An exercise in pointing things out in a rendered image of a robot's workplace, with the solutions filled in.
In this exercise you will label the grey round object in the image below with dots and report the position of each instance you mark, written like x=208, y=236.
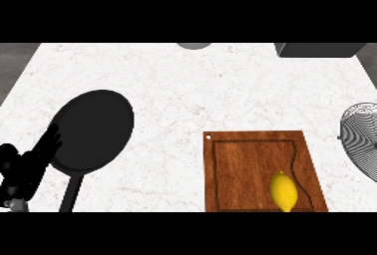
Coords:
x=194, y=46

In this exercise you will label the dark grey box appliance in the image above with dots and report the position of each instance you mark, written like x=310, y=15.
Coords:
x=318, y=50

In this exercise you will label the brown wooden cutting board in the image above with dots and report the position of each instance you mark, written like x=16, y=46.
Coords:
x=245, y=166

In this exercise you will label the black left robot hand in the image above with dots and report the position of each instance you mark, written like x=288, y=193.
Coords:
x=26, y=166

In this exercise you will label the black frying pan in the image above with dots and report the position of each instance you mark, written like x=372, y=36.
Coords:
x=93, y=129

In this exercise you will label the yellow squash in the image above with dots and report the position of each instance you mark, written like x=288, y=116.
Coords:
x=284, y=192

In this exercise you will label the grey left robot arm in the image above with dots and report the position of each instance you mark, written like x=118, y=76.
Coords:
x=19, y=206

